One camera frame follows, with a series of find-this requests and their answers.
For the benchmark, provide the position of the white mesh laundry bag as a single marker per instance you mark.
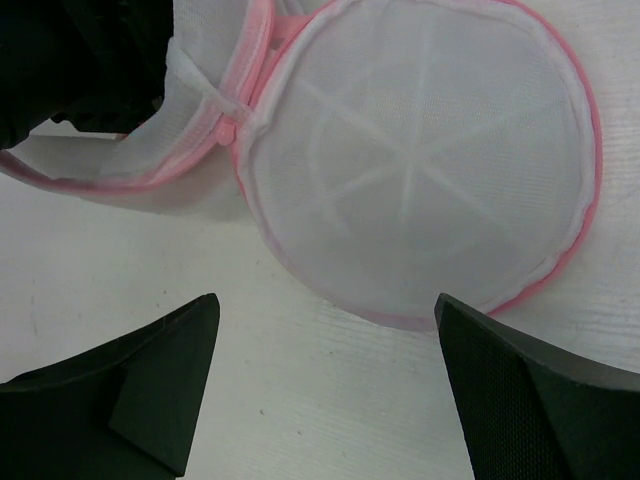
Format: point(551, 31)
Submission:
point(389, 151)

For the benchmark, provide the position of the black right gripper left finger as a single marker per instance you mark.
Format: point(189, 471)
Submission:
point(127, 409)

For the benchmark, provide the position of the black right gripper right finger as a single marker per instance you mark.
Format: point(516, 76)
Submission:
point(531, 410)

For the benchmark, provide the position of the black bra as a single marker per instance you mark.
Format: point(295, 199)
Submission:
point(99, 65)

